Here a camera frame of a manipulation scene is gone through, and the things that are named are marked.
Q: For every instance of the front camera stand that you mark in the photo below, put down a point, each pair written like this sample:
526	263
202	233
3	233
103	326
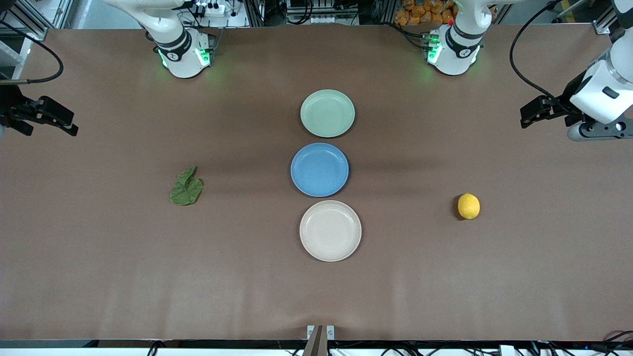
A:
319	343

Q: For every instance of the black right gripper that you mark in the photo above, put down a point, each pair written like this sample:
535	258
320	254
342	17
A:
10	108

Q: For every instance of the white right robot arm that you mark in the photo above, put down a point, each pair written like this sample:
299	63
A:
180	54

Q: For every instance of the aluminium frame profile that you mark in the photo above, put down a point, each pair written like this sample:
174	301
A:
604	22
29	23

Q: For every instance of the black electronics rack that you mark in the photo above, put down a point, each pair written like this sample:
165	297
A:
316	10

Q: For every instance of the white power strip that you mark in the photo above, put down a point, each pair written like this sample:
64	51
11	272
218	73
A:
212	9

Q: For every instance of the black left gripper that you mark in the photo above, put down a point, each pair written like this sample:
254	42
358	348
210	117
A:
566	104

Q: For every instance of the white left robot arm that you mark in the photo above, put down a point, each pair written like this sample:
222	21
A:
457	52

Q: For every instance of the small white box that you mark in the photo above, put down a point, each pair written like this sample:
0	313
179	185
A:
507	350

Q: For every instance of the light green plate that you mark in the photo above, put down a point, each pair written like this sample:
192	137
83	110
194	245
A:
327	113

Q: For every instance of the blue plate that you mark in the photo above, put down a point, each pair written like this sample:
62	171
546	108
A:
319	169

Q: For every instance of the yellow lemon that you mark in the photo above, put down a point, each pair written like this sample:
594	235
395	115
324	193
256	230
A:
468	206

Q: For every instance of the beige plate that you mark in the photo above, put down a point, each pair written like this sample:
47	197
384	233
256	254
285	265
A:
330	231

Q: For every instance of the green lettuce leaf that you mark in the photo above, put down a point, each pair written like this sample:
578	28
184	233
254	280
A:
186	190

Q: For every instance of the orange snack bag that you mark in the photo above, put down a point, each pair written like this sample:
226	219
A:
420	12

